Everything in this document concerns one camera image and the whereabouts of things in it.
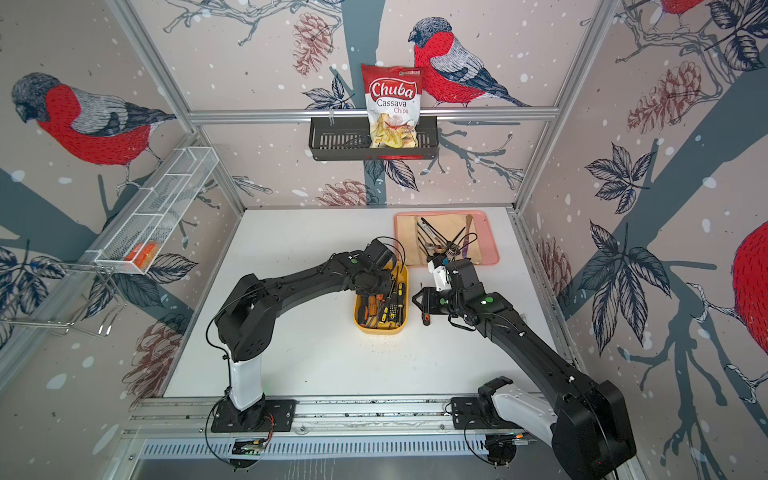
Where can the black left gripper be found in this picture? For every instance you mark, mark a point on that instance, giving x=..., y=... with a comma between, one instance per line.
x=387, y=274

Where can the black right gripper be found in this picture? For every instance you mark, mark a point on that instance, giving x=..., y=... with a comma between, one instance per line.
x=427, y=295

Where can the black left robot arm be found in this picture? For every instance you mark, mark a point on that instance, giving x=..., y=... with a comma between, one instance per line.
x=246, y=321

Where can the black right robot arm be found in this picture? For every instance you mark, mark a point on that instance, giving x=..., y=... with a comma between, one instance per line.
x=586, y=424

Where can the yellow plastic storage box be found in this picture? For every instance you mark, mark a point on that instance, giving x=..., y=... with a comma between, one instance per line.
x=385, y=314

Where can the pink plastic tray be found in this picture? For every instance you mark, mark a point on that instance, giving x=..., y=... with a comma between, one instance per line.
x=487, y=242

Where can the beige cloth on tray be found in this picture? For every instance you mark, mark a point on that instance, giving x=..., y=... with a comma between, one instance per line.
x=425, y=235

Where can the Chuba cassava chips bag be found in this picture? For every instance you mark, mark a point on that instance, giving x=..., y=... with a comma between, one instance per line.
x=393, y=102

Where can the orange item in shelf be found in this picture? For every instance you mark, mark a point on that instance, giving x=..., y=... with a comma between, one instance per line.
x=143, y=254

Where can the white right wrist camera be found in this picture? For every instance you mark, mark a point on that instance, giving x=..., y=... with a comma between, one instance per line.
x=437, y=267

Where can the purple handled knife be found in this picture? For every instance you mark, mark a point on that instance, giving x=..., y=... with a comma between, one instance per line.
x=465, y=243

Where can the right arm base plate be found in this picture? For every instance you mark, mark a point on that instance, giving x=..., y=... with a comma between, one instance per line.
x=470, y=413

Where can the black wire wall basket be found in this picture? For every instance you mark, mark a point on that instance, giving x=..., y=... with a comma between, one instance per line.
x=348, y=139

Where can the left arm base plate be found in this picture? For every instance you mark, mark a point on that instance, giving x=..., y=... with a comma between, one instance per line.
x=266, y=415

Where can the white wire mesh shelf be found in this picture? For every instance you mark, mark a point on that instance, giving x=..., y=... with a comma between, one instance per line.
x=160, y=207

